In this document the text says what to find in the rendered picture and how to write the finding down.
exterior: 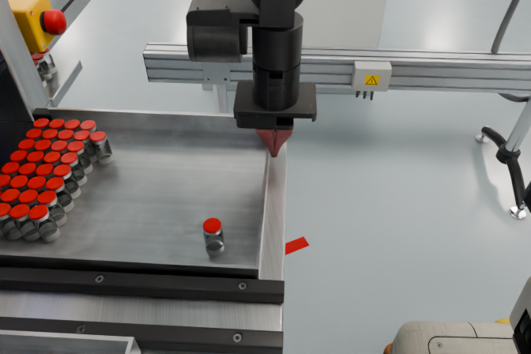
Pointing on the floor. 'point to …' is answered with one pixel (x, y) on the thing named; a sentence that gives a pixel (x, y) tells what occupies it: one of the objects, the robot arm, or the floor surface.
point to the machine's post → (17, 72)
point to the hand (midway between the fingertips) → (274, 149)
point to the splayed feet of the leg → (508, 168)
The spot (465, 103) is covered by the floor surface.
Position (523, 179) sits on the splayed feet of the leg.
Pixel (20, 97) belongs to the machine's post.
